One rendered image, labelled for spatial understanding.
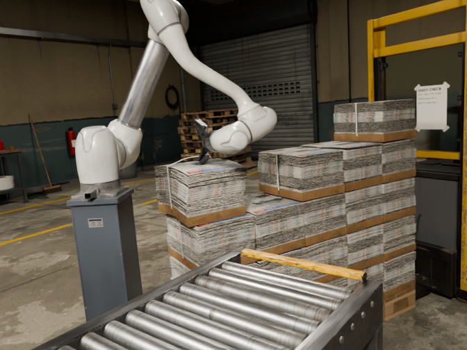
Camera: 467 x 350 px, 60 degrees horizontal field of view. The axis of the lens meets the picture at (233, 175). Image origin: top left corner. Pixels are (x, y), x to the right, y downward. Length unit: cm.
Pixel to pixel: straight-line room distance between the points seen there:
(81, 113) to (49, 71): 100
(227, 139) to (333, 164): 78
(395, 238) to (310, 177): 77
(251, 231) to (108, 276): 63
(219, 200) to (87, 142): 59
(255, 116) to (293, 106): 789
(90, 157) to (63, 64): 737
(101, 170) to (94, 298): 52
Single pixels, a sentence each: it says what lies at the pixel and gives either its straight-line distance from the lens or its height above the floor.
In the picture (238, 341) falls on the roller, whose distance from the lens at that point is 98.
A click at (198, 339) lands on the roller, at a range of 99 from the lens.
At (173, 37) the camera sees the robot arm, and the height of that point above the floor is 158.
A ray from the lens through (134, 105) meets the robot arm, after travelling 180.
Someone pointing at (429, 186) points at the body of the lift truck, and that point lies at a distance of 310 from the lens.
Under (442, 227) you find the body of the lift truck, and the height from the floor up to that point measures 42.
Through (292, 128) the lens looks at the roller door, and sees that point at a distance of 955.
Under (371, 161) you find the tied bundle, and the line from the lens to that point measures 234.
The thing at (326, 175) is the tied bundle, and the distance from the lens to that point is 210.
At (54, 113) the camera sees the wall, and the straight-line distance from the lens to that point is 875.
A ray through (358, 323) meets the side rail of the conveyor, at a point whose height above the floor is 76.
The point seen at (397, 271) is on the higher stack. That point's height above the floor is 28.
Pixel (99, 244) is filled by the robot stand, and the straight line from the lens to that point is 170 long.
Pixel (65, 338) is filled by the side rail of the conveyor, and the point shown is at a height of 80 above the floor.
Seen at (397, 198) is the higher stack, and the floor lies 72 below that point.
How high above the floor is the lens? 130
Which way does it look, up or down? 9 degrees down
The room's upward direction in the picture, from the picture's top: 4 degrees counter-clockwise
